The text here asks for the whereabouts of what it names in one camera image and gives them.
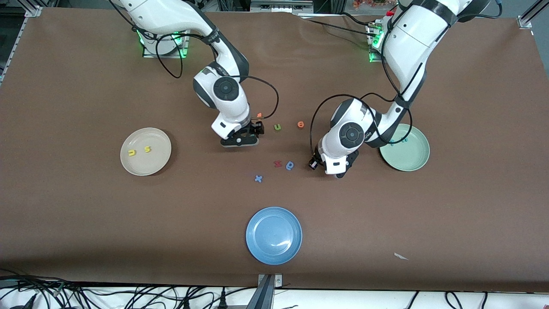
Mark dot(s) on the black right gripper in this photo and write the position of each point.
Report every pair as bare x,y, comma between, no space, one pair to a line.
253,128

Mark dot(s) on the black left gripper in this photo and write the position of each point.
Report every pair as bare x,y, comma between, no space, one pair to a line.
352,158

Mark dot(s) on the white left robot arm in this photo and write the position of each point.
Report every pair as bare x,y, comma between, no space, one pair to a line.
407,43

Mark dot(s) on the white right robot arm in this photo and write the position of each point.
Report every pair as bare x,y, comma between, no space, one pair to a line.
171,17

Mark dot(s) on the blue letter q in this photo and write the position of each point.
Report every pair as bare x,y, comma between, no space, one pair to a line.
290,167

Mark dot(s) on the blue plate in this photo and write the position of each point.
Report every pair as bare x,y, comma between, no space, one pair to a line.
273,236

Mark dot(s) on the green plate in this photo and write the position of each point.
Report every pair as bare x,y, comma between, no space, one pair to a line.
407,156

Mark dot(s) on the beige plate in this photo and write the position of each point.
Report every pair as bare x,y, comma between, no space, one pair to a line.
146,165

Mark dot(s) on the white paper scrap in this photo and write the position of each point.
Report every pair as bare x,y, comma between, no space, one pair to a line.
401,256

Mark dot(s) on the grey power strip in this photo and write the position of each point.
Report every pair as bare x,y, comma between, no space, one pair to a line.
281,6

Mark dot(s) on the orange background clutter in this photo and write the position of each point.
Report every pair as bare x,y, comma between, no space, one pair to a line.
369,3

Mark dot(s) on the brown table cover sheet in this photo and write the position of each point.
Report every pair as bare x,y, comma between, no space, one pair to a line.
85,214

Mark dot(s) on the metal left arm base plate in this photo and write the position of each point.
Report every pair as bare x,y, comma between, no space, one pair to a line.
372,58

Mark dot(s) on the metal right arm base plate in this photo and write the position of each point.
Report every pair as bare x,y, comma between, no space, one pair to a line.
148,53

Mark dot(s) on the aluminium profile post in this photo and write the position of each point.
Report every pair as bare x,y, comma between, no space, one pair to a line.
266,294

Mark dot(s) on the aluminium frame corner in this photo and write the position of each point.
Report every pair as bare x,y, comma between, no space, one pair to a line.
33,11
525,20

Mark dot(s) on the aluminium side rail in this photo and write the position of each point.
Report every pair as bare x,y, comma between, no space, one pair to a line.
15,45

